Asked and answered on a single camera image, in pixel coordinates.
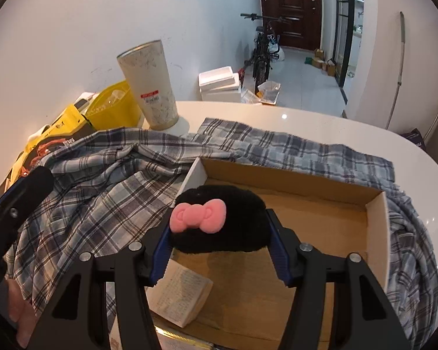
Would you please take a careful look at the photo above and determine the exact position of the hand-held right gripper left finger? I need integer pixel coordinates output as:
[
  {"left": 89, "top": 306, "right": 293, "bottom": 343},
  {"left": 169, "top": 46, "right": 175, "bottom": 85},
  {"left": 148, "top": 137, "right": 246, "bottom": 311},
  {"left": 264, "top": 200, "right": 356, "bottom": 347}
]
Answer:
[{"left": 28, "top": 216, "right": 175, "bottom": 350}]

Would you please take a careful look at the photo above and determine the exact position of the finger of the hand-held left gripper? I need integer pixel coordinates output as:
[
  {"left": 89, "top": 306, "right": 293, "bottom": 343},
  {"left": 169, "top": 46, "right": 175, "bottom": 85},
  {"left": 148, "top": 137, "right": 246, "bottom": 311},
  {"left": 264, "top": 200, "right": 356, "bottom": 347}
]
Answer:
[{"left": 0, "top": 166, "right": 55, "bottom": 276}]

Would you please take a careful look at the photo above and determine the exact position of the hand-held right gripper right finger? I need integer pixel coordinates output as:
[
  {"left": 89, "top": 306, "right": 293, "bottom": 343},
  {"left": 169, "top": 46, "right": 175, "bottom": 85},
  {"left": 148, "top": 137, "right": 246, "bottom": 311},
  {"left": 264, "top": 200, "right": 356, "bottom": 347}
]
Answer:
[{"left": 265, "top": 208, "right": 411, "bottom": 350}]

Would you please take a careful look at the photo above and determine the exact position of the shallow cardboard box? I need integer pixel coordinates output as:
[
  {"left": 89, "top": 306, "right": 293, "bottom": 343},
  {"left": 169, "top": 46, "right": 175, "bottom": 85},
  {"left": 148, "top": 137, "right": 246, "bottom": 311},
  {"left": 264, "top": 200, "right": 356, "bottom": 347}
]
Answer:
[{"left": 109, "top": 157, "right": 391, "bottom": 350}]

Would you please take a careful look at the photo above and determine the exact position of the black plush with pink bow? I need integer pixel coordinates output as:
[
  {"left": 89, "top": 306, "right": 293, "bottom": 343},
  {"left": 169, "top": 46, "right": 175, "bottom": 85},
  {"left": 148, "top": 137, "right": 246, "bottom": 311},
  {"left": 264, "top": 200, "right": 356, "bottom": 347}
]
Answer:
[{"left": 168, "top": 185, "right": 272, "bottom": 255}]

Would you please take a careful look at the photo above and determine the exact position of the person's left hand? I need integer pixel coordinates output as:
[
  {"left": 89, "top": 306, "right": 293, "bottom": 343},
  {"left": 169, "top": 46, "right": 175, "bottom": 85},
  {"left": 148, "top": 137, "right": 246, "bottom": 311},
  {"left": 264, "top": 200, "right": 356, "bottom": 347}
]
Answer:
[{"left": 6, "top": 280, "right": 39, "bottom": 349}]

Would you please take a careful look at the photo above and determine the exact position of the black orange snack packet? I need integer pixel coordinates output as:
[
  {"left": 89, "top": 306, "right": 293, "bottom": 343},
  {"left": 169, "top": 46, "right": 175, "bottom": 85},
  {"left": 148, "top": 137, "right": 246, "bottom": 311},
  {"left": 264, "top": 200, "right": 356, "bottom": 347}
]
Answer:
[{"left": 7, "top": 136, "right": 81, "bottom": 183}]

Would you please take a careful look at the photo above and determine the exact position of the white printed small box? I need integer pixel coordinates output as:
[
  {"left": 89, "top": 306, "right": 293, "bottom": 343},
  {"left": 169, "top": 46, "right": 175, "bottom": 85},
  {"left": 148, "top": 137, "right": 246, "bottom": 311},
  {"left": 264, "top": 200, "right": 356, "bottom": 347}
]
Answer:
[{"left": 146, "top": 260, "right": 214, "bottom": 329}]

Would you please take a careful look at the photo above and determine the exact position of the yellow black snack packet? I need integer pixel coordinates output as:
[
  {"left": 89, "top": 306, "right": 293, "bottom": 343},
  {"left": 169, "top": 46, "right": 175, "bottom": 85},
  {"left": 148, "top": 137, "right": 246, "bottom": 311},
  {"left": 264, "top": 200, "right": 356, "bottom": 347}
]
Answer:
[{"left": 24, "top": 104, "right": 95, "bottom": 154}]

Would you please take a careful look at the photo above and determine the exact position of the blue grey plaid cloth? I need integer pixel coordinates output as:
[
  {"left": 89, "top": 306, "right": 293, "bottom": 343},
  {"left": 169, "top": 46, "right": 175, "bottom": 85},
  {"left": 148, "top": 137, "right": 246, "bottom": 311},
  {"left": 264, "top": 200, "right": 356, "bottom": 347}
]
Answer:
[{"left": 4, "top": 118, "right": 438, "bottom": 350}]

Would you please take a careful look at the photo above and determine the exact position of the yellow plastic bag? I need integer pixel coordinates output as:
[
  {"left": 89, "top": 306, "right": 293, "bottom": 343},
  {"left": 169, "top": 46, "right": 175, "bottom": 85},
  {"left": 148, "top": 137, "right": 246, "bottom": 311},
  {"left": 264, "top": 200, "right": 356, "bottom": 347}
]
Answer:
[{"left": 86, "top": 81, "right": 143, "bottom": 131}]

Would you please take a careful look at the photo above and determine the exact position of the white round coaster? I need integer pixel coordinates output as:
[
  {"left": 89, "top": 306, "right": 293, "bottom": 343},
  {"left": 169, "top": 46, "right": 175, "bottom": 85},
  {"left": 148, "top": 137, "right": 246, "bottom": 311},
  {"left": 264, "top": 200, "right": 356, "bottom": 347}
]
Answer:
[{"left": 142, "top": 114, "right": 190, "bottom": 134}]

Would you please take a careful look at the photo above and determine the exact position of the cream patterned tumbler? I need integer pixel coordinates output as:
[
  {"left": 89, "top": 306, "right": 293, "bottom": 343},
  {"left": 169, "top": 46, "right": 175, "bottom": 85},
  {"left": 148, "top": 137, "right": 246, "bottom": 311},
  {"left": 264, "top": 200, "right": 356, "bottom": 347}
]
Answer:
[{"left": 117, "top": 39, "right": 180, "bottom": 131}]

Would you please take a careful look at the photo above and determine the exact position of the open box with plastic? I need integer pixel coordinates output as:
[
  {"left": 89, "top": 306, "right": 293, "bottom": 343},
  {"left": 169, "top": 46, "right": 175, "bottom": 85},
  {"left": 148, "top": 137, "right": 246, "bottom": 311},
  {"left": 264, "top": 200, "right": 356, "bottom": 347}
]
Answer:
[{"left": 257, "top": 81, "right": 281, "bottom": 106}]

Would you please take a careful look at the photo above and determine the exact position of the large white foam box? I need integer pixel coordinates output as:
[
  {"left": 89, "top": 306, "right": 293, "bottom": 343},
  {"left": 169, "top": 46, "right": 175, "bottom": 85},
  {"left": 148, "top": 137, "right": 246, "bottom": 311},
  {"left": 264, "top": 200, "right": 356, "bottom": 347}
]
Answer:
[{"left": 200, "top": 74, "right": 244, "bottom": 103}]

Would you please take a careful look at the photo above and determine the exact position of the dark printed box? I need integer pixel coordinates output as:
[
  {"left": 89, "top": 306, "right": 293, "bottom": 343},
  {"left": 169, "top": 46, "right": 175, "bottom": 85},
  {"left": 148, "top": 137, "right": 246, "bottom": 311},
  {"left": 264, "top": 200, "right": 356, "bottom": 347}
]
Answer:
[{"left": 399, "top": 128, "right": 429, "bottom": 150}]

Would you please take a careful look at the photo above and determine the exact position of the black bicycle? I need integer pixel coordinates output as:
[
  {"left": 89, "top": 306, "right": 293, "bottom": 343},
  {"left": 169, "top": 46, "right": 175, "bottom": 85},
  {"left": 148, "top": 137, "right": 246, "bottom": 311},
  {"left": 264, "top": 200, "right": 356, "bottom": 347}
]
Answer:
[{"left": 240, "top": 13, "right": 292, "bottom": 94}]

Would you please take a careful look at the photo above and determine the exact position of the white plastic bag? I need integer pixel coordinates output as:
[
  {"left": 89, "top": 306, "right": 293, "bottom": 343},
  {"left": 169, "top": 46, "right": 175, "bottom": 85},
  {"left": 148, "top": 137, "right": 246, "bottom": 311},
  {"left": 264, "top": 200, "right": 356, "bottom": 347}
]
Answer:
[{"left": 268, "top": 34, "right": 286, "bottom": 61}]

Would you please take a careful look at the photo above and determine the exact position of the black framed glass partition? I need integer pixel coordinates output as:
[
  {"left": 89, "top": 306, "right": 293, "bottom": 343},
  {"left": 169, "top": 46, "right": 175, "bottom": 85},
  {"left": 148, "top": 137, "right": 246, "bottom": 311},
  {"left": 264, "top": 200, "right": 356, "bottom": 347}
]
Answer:
[{"left": 332, "top": 0, "right": 366, "bottom": 104}]

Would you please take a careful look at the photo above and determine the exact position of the long thin curved stick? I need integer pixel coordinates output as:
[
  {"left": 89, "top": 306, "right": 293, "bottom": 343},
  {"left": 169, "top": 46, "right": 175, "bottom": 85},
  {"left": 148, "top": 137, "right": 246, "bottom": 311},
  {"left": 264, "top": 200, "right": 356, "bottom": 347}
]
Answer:
[{"left": 385, "top": 12, "right": 406, "bottom": 130}]

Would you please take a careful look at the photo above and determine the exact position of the dark brown door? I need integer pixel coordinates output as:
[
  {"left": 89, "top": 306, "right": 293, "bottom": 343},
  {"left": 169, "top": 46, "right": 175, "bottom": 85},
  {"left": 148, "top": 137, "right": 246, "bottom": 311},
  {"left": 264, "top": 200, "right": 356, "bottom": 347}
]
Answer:
[{"left": 257, "top": 0, "right": 322, "bottom": 50}]

